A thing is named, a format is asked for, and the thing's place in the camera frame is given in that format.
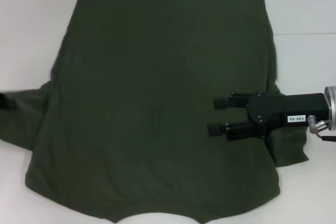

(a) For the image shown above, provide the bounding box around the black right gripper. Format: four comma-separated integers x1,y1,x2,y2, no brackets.
207,91,330,143

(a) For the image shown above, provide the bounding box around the dark green t-shirt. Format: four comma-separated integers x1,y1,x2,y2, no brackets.
0,0,310,224

